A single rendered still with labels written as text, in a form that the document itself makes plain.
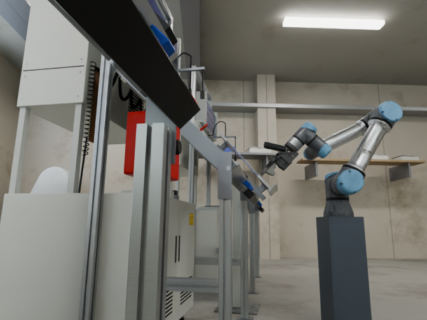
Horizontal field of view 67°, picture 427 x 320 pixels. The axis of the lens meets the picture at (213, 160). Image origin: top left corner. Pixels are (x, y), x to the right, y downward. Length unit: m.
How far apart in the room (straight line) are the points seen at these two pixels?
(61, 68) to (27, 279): 0.88
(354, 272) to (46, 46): 1.79
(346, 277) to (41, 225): 1.39
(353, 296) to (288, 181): 3.82
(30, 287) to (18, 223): 0.25
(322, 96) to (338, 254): 4.54
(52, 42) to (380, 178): 5.34
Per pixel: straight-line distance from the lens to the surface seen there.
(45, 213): 1.45
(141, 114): 0.82
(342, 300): 1.77
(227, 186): 1.12
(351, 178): 1.66
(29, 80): 1.67
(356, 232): 1.78
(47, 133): 6.00
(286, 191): 5.42
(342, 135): 1.87
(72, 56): 1.59
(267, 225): 5.06
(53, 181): 5.07
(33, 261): 1.48
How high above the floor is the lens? 0.50
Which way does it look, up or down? 11 degrees up
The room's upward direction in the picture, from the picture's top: 1 degrees clockwise
